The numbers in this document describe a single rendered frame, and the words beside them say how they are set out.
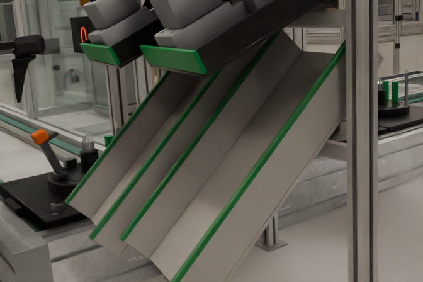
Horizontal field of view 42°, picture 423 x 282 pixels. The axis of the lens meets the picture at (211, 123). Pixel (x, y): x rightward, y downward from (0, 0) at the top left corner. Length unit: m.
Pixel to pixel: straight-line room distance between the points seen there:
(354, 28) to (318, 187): 0.57
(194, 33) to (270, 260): 0.48
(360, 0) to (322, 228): 0.57
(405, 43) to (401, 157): 5.60
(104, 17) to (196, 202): 0.22
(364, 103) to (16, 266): 0.47
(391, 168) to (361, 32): 0.72
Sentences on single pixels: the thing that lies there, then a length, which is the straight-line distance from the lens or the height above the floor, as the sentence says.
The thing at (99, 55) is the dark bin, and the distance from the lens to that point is 0.61.
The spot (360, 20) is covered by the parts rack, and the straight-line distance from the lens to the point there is 0.47.
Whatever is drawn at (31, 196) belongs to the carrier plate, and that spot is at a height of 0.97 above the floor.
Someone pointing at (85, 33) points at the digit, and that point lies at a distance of 1.10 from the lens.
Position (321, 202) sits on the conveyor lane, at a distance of 1.03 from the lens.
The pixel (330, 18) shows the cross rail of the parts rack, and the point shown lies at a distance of 0.50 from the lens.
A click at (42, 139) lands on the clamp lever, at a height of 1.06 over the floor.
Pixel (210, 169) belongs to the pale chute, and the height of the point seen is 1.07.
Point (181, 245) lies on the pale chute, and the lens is 0.55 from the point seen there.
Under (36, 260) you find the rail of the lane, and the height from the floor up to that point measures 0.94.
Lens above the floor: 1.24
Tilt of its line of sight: 12 degrees down
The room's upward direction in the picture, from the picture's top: 4 degrees counter-clockwise
